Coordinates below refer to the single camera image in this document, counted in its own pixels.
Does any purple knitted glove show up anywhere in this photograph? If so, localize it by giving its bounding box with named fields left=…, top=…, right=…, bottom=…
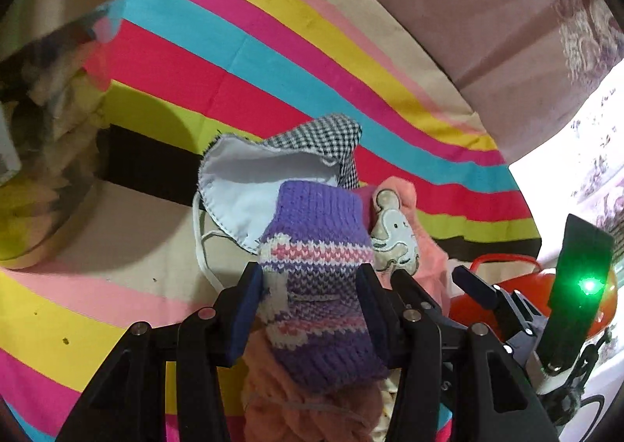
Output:
left=258, top=180, right=388, bottom=394

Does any red thermos flask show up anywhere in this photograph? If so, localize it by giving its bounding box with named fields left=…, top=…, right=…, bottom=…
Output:
left=450, top=253, right=618, bottom=339

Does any salmon pink knitted garment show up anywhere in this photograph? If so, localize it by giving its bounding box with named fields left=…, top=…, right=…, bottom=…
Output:
left=242, top=177, right=450, bottom=441

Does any checkered white face mask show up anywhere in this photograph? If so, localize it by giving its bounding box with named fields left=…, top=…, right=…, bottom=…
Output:
left=191, top=113, right=365, bottom=289

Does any colourful striped tablecloth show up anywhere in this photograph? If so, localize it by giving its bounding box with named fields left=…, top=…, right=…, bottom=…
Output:
left=1, top=0, right=541, bottom=441

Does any gold lid snack jar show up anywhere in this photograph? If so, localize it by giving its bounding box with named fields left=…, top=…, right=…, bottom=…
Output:
left=1, top=0, right=126, bottom=269

